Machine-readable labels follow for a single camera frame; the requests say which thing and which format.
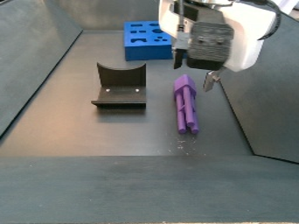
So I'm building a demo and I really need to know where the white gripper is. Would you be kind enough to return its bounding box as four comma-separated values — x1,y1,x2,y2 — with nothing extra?
159,0,277,92

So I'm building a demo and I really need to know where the purple three prong object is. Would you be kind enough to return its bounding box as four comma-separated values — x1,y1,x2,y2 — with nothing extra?
173,74,200,134

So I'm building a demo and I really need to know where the blue foam shape board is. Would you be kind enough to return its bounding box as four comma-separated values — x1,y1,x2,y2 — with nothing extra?
124,21,173,61

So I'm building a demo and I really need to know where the black curved fixture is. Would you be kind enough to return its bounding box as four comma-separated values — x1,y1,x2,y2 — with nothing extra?
90,63,147,109

